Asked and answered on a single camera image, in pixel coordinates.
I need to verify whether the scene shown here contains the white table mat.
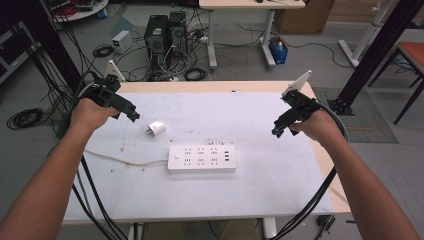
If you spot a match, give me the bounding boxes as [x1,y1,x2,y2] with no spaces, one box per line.
[62,91,335,224]

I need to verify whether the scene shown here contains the red-topped stool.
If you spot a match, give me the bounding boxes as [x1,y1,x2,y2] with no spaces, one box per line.
[367,41,424,126]

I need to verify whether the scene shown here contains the person's right hand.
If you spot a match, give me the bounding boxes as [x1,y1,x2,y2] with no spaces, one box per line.
[288,109,346,143]

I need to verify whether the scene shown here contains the black coiled cable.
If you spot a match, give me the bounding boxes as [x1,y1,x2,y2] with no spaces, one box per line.
[183,67,209,82]
[6,107,45,131]
[92,43,115,59]

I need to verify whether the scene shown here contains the black plug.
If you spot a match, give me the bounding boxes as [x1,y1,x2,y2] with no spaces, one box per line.
[315,214,336,232]

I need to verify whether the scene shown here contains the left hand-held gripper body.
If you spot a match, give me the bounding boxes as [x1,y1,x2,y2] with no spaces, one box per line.
[78,59,138,120]

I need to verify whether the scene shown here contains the white power strip cable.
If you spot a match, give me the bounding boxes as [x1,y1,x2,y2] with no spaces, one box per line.
[83,149,170,167]

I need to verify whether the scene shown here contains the round white table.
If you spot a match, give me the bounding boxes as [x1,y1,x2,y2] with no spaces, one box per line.
[42,0,110,23]

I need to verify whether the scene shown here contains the black metal frame post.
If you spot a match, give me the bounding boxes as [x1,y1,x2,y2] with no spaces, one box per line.
[327,0,424,117]
[6,0,83,94]

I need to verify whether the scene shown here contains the white metal stand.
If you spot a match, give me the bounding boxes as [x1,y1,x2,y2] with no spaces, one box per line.
[337,0,392,69]

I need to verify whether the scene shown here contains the white charger plug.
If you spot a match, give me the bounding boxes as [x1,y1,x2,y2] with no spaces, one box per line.
[141,119,167,137]

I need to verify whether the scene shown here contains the white table leg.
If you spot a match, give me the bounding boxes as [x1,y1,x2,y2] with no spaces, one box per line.
[262,216,278,240]

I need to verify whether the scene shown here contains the grey floor mat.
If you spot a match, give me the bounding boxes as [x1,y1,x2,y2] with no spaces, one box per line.
[311,86,400,145]

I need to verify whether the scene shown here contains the white power strip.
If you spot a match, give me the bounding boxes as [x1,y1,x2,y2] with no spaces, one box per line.
[167,143,238,174]

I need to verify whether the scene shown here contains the hand-held gripper black cables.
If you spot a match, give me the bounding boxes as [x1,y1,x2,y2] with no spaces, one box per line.
[269,99,350,240]
[46,71,130,240]

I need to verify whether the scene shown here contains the cardboard box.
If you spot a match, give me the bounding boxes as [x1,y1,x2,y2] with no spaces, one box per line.
[274,0,336,36]

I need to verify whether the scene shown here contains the blue storage box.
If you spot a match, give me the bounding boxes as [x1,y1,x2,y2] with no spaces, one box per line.
[268,35,289,65]

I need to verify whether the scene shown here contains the person's left hand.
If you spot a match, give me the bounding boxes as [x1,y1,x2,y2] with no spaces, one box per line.
[69,98,121,135]

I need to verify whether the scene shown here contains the light wooden desk white legs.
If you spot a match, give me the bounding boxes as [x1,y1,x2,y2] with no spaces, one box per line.
[198,0,307,71]

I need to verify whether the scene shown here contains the black computer tower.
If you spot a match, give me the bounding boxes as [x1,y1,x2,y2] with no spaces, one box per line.
[167,11,188,64]
[143,14,169,64]

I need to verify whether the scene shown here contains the left hand-held gripper black cables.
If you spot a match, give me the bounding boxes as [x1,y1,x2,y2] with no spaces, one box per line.
[46,71,130,240]

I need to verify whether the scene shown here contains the small white device box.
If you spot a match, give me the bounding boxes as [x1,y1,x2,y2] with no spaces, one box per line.
[111,29,134,55]

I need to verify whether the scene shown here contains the right hand-held gripper black cables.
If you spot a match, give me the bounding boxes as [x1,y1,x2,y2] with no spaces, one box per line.
[269,99,350,240]

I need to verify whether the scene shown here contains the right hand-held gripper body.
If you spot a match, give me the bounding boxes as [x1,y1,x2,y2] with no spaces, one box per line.
[273,69,323,136]

